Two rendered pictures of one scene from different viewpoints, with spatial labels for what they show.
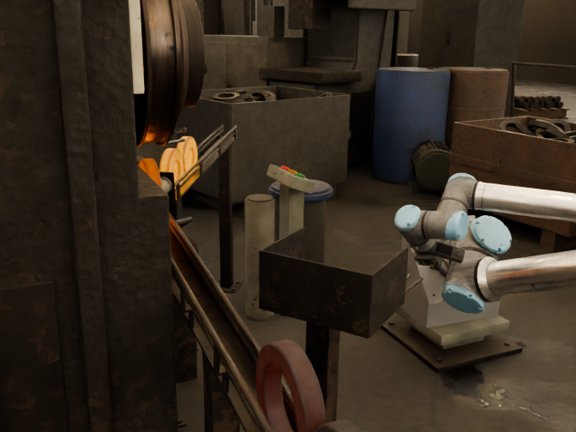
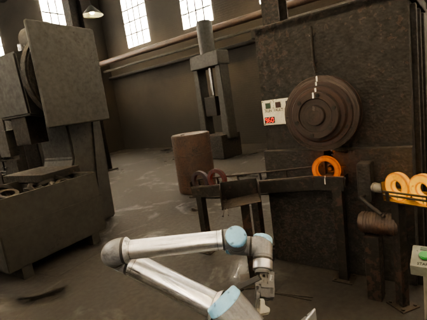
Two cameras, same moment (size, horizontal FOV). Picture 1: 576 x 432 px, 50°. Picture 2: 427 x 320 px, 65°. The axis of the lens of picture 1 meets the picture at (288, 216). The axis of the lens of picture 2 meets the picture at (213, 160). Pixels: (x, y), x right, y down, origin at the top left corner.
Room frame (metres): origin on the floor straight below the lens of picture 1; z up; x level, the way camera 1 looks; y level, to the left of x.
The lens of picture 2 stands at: (3.16, -1.23, 1.27)
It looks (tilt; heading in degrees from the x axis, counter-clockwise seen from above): 9 degrees down; 153
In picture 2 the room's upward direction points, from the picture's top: 8 degrees counter-clockwise
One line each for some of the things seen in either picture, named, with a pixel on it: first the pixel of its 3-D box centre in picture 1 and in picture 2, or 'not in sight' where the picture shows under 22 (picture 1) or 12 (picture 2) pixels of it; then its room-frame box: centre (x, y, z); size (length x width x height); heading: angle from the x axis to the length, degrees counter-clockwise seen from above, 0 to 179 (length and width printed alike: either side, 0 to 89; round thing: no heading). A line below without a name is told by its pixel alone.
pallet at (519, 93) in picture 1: (519, 103); not in sight; (9.42, -3.45, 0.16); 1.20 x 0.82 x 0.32; 15
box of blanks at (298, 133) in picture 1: (257, 144); not in sight; (4.37, 0.23, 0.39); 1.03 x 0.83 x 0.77; 130
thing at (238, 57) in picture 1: (247, 94); not in sight; (6.10, 0.42, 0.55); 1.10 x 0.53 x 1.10; 45
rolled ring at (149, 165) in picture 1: (149, 193); (326, 169); (1.61, 0.37, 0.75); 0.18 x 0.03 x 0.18; 23
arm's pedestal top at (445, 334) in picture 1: (449, 315); not in sight; (2.24, -0.64, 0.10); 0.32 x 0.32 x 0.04; 24
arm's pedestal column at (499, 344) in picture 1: (447, 329); not in sight; (2.24, -0.64, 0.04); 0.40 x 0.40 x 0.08; 24
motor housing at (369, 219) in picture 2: (175, 302); (381, 256); (1.96, 0.38, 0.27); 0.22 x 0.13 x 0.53; 25
